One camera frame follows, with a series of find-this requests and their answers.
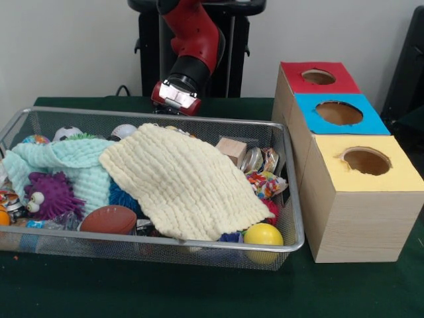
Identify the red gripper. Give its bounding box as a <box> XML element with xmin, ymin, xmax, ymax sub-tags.
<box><xmin>150</xmin><ymin>80</ymin><xmax>203</xmax><ymax>117</ymax></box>

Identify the clear mesh bin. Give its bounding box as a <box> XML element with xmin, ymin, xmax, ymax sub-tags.
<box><xmin>0</xmin><ymin>107</ymin><xmax>306</xmax><ymax>271</ymax></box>

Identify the white ball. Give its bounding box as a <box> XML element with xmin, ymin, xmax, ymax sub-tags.
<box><xmin>111</xmin><ymin>124</ymin><xmax>138</xmax><ymax>140</ymax></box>

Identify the small wooden block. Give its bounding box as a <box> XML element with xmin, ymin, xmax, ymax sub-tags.
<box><xmin>217</xmin><ymin>137</ymin><xmax>248</xmax><ymax>166</ymax></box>

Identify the cream yellow cloth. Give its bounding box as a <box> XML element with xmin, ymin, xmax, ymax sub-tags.
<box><xmin>99</xmin><ymin>123</ymin><xmax>274</xmax><ymax>241</ymax></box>

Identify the small soccer ball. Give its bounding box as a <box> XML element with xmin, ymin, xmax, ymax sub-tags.
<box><xmin>53</xmin><ymin>127</ymin><xmax>83</xmax><ymax>142</ymax></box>

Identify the mint green cloth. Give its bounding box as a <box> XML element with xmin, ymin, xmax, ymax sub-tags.
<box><xmin>3</xmin><ymin>138</ymin><xmax>117</xmax><ymax>216</ymax></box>

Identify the colourful crinkly packet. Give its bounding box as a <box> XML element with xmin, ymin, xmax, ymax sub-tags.
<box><xmin>246</xmin><ymin>171</ymin><xmax>289</xmax><ymax>199</ymax></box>

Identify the brown toy football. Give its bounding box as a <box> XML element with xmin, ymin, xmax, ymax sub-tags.
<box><xmin>79</xmin><ymin>205</ymin><xmax>138</xmax><ymax>235</ymax></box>

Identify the purple spiky toy with eyes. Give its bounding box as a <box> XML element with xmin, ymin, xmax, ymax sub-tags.
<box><xmin>25</xmin><ymin>172</ymin><xmax>85</xmax><ymax>221</ymax></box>

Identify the yellow ball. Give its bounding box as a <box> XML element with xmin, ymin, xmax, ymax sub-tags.
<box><xmin>243</xmin><ymin>223</ymin><xmax>284</xmax><ymax>264</ymax></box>

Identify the dark green table cloth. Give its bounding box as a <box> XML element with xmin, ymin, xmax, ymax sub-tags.
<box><xmin>0</xmin><ymin>96</ymin><xmax>424</xmax><ymax>318</ymax></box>

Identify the black chair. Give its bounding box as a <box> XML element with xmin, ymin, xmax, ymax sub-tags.
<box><xmin>381</xmin><ymin>7</ymin><xmax>424</xmax><ymax>133</ymax></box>

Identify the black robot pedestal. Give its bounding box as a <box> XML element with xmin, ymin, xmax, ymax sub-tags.
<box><xmin>128</xmin><ymin>0</ymin><xmax>266</xmax><ymax>99</ymax></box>

